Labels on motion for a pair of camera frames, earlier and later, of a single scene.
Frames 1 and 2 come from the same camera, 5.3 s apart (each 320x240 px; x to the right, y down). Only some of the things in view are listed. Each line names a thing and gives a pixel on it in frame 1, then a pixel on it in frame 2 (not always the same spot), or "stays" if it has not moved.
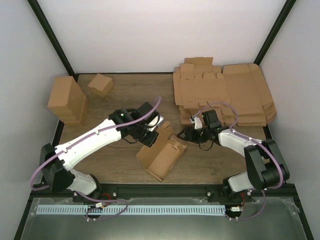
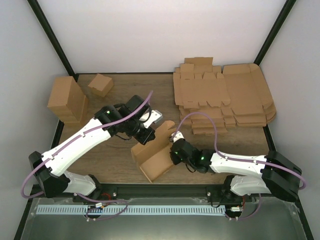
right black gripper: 189,137 -> 176,160
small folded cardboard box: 101,84 stays
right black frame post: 285,12 stays
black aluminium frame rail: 211,191 stays
